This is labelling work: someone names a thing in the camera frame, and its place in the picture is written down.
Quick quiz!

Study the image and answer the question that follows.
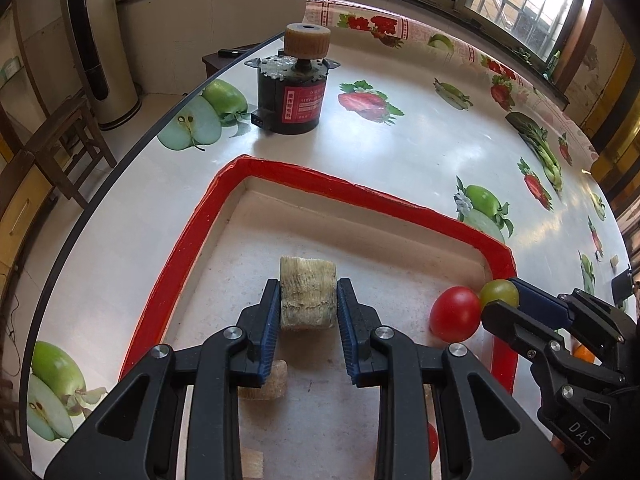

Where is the black motor with wooden wheel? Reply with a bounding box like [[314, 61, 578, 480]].
[[243, 22, 341, 136]]

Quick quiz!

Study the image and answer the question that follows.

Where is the red rimmed white tray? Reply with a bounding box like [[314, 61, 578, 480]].
[[117, 155, 518, 480]]

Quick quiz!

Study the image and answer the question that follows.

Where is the dark low cabinet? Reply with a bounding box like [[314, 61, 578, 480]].
[[201, 51, 263, 87]]

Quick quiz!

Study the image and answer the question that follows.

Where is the large pressed wood block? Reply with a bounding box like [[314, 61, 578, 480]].
[[278, 255, 338, 332]]

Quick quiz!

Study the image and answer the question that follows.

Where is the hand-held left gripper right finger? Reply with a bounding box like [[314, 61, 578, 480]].
[[336, 277, 571, 480]]

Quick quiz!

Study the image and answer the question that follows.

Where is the wooden stool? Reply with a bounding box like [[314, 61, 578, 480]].
[[20, 92, 118, 208]]

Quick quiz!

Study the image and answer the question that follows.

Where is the white standing air conditioner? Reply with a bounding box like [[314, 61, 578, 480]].
[[57, 0, 143, 132]]

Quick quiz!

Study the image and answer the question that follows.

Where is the yellow wooden door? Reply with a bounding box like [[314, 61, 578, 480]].
[[585, 35, 640, 201]]

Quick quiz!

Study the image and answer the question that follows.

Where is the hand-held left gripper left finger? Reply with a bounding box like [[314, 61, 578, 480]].
[[44, 278, 282, 480]]

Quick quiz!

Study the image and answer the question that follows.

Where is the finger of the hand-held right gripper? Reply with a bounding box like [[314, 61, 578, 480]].
[[480, 299, 572, 373], [507, 277, 635, 343]]

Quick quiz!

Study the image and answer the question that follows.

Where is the yellow wooden cabinet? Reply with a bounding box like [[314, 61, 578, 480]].
[[0, 150, 53, 271]]

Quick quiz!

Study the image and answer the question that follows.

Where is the small black box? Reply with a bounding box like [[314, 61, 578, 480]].
[[611, 271, 633, 306]]

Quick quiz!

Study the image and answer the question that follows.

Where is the green grape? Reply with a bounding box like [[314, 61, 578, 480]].
[[479, 279, 520, 308]]

